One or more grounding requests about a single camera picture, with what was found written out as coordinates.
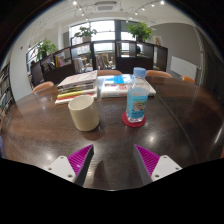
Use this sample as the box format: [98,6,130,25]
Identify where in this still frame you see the yellow-edged book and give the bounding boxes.
[56,88,98,100]

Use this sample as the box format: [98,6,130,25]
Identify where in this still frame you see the clear blue-capped water bottle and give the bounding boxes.
[125,66,151,124]

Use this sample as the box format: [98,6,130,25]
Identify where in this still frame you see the white book with red title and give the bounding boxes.
[57,69,99,90]

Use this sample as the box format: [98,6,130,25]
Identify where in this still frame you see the potted green plant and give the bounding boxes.
[35,38,58,61]
[126,21,154,43]
[73,25,98,43]

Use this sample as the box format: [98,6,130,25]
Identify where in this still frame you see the tall dark bookshelf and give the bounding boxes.
[0,61,16,118]

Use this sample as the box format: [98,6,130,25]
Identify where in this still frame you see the white red-edged book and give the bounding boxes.
[54,92,99,106]

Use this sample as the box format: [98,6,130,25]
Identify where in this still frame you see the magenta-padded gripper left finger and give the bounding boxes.
[45,143,95,187]

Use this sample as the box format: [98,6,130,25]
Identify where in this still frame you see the ceiling air conditioner unit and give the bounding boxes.
[94,0,118,12]

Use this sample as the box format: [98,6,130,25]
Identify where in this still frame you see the thick white blue-cover book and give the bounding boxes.
[99,73,157,99]

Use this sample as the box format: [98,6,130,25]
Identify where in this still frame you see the dark cubby shelf unit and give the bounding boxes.
[29,39,169,87]

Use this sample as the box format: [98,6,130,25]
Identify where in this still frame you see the cream ceramic cup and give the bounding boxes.
[67,94,101,132]

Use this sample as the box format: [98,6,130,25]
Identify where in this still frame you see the white wall radiator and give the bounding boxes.
[170,55,198,81]

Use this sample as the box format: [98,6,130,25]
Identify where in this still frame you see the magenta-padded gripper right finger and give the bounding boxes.
[132,143,184,186]

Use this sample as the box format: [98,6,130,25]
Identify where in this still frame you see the orange chairs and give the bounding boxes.
[32,69,224,159]

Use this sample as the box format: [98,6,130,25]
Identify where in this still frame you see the ceiling spot lights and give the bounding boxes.
[71,0,166,18]

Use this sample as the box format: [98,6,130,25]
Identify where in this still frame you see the dark grey book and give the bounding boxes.
[57,83,98,95]

